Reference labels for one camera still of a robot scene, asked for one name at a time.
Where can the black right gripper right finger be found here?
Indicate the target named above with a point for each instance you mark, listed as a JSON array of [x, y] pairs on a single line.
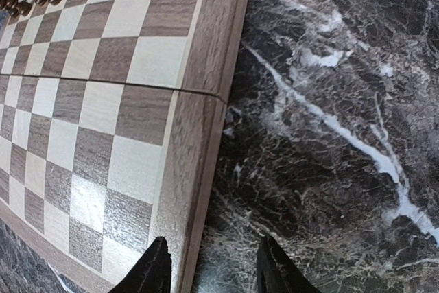
[[276, 272]]

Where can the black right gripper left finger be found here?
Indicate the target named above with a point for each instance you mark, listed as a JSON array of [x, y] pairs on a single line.
[[151, 273]]

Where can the wooden chess board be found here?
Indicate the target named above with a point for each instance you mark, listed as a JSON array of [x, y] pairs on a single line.
[[111, 119]]

